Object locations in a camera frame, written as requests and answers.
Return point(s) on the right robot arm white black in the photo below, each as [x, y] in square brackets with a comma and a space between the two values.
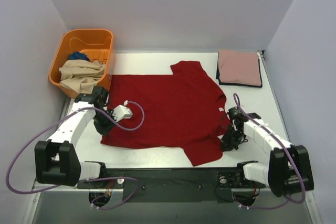
[288, 170]

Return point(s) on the blue t shirt in basket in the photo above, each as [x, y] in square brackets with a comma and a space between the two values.
[78, 56]

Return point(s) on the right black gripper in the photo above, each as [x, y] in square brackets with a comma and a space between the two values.
[230, 139]

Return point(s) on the orange plastic basket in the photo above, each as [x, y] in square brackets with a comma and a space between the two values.
[97, 44]

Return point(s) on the folded pink t shirt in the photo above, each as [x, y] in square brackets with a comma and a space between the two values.
[239, 69]

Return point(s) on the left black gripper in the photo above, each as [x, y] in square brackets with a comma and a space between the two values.
[104, 125]

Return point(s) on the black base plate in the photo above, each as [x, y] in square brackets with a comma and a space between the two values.
[176, 184]

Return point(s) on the aluminium rail frame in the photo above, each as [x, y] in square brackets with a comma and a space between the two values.
[38, 187]

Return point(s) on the beige t shirt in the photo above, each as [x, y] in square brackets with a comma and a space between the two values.
[81, 76]

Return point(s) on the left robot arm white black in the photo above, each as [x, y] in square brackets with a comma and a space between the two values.
[56, 160]

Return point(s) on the red t shirt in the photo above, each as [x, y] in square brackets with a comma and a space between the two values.
[183, 109]

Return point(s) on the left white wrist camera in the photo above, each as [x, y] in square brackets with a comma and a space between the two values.
[122, 111]

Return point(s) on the folded navy t shirt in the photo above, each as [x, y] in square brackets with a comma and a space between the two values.
[218, 77]

